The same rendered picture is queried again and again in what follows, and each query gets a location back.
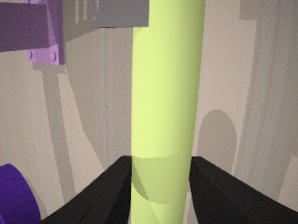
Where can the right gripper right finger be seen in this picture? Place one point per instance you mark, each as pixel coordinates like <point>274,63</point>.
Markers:
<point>220,198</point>

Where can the purple short tube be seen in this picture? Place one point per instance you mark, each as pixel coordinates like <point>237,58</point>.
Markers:
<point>17,202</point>

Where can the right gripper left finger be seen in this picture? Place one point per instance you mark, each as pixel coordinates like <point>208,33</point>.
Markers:
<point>106,200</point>

